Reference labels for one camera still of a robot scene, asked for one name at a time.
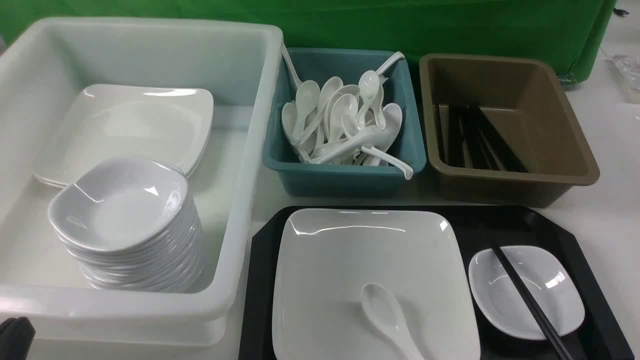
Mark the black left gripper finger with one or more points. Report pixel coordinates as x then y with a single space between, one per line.
16 337

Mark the large white square plate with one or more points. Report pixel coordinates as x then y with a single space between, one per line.
325 258

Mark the white ceramic spoon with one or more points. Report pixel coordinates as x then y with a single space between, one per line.
385 313

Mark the small white dish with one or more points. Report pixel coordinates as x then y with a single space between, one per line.
545 278

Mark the black chopsticks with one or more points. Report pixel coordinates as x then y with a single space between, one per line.
467 136
535 310

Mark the stack of white bowls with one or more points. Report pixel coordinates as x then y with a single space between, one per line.
132 224

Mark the stack of white square plates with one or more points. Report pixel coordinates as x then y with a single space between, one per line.
169 125

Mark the large white plastic tub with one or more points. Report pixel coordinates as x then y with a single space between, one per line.
42 73

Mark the teal plastic bin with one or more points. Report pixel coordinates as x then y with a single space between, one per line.
339 181

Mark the white spoon left in bin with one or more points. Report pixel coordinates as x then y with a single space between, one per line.
306 100

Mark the white spoon hanging over bin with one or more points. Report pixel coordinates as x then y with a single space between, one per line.
377 156

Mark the white spoon upright centre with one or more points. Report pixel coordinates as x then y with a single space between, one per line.
368 84

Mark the black chopsticks in bin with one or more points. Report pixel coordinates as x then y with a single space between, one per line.
467 136

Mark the brown plastic bin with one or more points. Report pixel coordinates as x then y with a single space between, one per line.
525 101

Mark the black serving tray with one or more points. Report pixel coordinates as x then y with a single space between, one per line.
598 338

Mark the green backdrop cloth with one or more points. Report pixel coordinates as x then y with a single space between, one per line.
565 34

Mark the clear plastic bag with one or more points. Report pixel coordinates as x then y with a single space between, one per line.
629 69

